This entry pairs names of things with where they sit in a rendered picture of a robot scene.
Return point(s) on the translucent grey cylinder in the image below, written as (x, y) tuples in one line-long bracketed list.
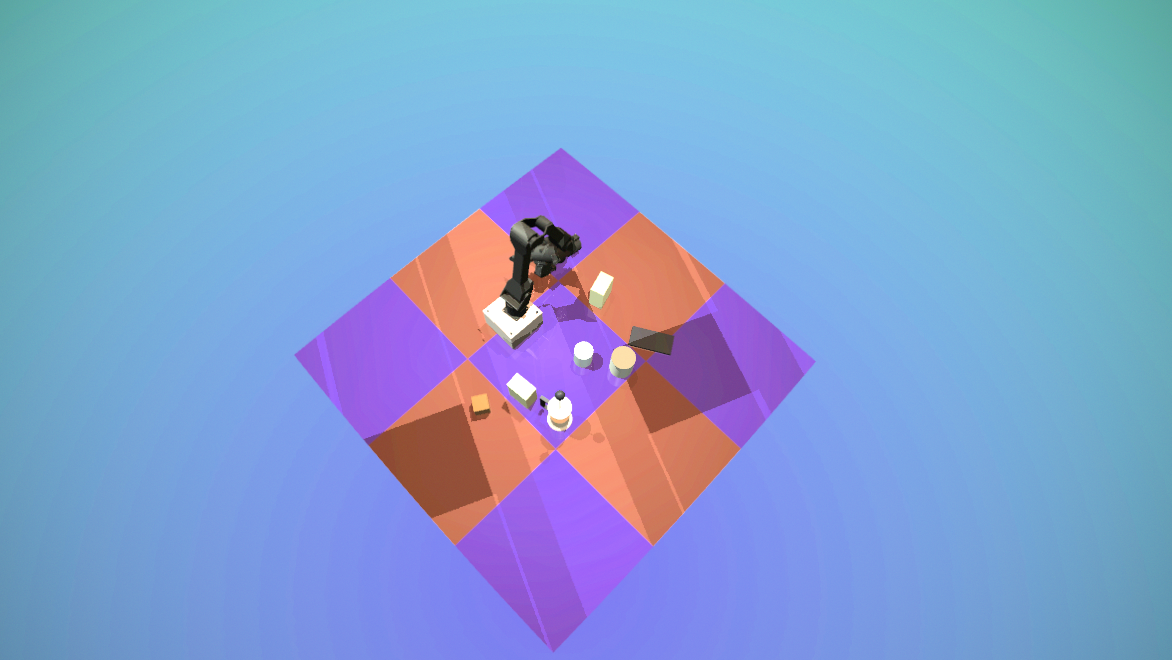
[(583, 354)]

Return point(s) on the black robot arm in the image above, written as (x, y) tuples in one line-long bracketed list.
[(518, 289)]

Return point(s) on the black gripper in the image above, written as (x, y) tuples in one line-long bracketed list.
[(538, 253)]

